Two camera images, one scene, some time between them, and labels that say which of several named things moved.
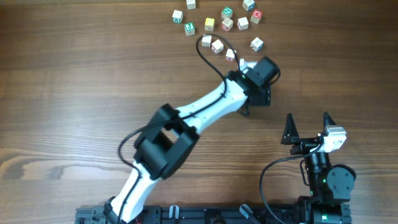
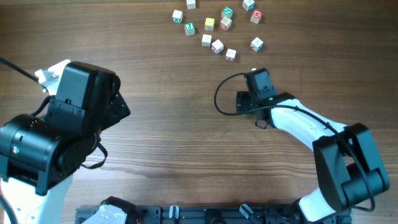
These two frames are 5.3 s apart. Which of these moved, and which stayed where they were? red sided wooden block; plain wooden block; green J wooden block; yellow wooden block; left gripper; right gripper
Moved: left gripper; right gripper
Stayed: plain wooden block; red sided wooden block; green J wooden block; yellow wooden block
